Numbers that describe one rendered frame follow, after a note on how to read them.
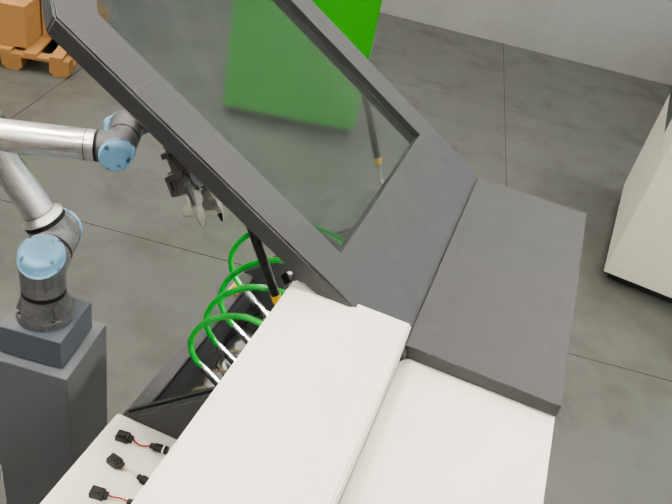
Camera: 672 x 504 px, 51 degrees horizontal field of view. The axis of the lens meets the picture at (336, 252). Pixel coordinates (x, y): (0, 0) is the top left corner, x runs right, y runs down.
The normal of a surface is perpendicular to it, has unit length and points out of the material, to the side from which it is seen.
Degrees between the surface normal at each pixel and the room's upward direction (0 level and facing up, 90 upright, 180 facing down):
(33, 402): 90
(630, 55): 90
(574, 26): 90
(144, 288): 0
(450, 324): 0
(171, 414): 90
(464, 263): 0
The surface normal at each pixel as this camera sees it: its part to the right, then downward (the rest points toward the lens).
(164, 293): 0.18, -0.79
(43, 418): -0.18, 0.55
